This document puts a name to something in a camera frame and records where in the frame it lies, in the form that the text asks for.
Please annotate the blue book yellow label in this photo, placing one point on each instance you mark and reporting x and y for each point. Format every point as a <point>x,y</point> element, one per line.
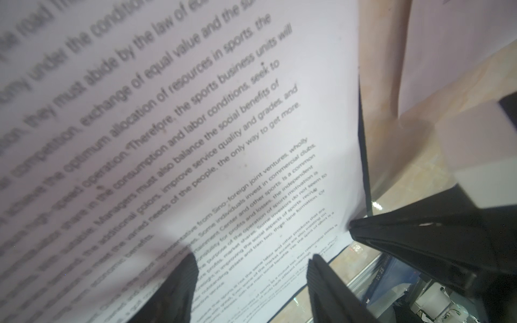
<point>392,275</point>

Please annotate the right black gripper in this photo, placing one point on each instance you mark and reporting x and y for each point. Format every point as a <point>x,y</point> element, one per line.
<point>463,260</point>

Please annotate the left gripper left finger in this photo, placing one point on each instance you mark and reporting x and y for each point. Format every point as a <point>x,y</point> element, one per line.
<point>172,302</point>

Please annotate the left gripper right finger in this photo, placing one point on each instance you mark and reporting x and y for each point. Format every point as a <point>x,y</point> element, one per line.
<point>331,300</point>

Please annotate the white black file folder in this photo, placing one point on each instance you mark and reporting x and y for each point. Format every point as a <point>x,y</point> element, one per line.
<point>363,153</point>

